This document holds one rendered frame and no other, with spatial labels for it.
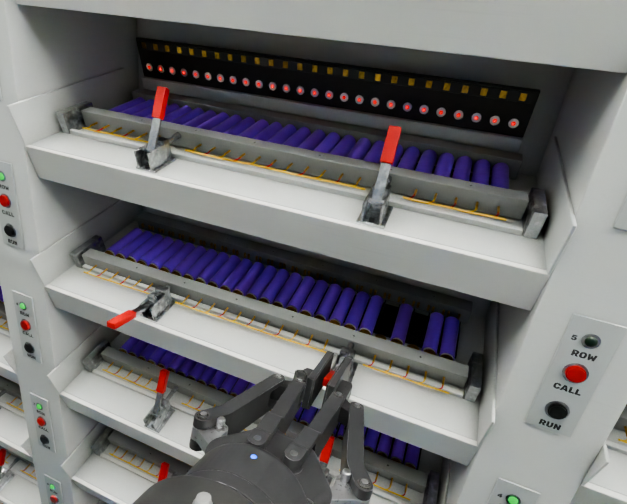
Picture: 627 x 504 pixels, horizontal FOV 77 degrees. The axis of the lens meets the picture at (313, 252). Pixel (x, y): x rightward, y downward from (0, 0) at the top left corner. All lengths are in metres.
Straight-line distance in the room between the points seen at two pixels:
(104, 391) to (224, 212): 0.43
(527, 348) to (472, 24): 0.28
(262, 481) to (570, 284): 0.29
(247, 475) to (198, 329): 0.34
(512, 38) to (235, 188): 0.28
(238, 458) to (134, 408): 0.51
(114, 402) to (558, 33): 0.73
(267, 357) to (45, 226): 0.36
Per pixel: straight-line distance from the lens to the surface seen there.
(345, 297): 0.55
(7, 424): 1.07
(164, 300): 0.57
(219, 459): 0.24
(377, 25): 0.38
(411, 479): 0.64
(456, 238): 0.39
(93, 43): 0.69
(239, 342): 0.52
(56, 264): 0.69
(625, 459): 0.56
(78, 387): 0.80
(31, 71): 0.63
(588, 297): 0.40
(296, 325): 0.51
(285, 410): 0.32
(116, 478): 0.91
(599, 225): 0.38
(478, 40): 0.37
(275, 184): 0.45
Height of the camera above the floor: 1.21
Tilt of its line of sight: 22 degrees down
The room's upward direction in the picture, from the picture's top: 9 degrees clockwise
